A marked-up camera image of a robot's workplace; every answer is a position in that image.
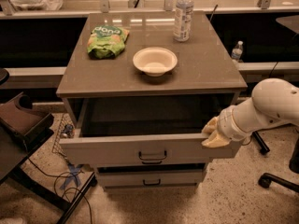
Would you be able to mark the black stand leg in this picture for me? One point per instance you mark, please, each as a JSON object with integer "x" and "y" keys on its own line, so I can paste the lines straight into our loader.
{"x": 264, "y": 149}

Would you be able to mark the small water bottle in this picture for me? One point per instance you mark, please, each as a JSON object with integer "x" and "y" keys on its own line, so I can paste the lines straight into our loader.
{"x": 237, "y": 51}

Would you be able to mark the dark brown chair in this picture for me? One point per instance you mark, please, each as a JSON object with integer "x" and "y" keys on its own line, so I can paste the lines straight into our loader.
{"x": 23, "y": 131}

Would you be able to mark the wire basket with clutter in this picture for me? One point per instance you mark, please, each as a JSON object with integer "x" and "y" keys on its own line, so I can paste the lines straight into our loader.
{"x": 65, "y": 130}

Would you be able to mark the grey drawer cabinet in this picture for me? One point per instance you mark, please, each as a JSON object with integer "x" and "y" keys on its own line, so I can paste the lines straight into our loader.
{"x": 204, "y": 66}

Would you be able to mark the grey drawer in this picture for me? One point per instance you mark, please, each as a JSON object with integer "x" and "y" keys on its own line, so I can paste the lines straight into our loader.
{"x": 151, "y": 179}
{"x": 129, "y": 130}
{"x": 154, "y": 166}

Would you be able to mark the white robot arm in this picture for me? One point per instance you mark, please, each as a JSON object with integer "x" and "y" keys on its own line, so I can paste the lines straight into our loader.
{"x": 274, "y": 102}

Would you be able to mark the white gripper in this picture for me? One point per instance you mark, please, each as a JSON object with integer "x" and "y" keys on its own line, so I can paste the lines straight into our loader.
{"x": 224, "y": 125}

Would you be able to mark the white paper bowl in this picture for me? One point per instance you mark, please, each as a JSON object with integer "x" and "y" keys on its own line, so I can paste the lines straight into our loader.
{"x": 155, "y": 61}

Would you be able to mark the grey middle drawer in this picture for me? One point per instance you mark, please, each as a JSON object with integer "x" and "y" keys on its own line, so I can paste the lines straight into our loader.
{"x": 154, "y": 166}

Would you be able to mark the grey bottom drawer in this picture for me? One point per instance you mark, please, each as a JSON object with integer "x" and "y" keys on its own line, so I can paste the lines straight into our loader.
{"x": 151, "y": 179}

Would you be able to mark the clear water bottle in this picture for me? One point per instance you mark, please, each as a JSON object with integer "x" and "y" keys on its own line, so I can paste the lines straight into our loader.
{"x": 183, "y": 20}

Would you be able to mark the blue tape cross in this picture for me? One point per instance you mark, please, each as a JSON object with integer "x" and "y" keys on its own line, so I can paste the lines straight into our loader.
{"x": 74, "y": 171}

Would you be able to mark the green chips bag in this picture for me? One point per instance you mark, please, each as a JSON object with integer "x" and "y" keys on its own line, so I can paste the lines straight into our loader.
{"x": 107, "y": 41}

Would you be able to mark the black office chair base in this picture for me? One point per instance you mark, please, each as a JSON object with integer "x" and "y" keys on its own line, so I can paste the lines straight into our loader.
{"x": 266, "y": 179}

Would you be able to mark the grey top drawer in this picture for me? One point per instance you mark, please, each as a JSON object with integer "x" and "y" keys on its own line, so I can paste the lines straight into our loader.
{"x": 129, "y": 130}

